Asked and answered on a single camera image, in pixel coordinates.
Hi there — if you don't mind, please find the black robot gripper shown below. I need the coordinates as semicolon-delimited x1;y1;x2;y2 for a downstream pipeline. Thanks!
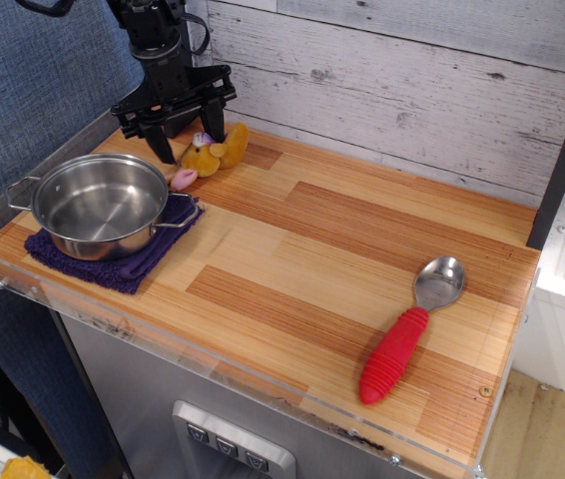
111;44;236;165

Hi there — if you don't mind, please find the yellow plush bunny toy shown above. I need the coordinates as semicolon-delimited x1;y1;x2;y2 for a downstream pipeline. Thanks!
166;123;250;192

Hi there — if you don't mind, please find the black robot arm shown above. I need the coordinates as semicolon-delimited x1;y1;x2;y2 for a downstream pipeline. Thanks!
109;1;236;164

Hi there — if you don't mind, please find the stainless steel pot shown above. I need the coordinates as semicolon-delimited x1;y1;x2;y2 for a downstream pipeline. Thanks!
5;153;201;261

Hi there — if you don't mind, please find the purple folded cloth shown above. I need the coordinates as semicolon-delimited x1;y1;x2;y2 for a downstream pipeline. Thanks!
24;196;204;294

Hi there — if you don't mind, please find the silver toy fridge front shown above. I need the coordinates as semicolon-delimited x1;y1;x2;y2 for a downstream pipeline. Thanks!
59;314;417;478

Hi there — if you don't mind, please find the silver dispenser button panel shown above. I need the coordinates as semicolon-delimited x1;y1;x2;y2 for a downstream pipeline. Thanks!
172;400;296;479

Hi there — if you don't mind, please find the yellow object at corner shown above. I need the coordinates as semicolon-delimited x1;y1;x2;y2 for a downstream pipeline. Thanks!
0;456;52;479

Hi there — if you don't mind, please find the clear acrylic edge guard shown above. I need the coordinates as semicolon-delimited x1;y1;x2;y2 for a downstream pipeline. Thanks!
0;239;529;478

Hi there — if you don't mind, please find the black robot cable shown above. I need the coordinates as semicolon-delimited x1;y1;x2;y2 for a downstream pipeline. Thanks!
15;0;213;56

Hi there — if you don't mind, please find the red handled metal scoop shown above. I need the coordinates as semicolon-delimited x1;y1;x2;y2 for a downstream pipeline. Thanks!
358;256;465;405

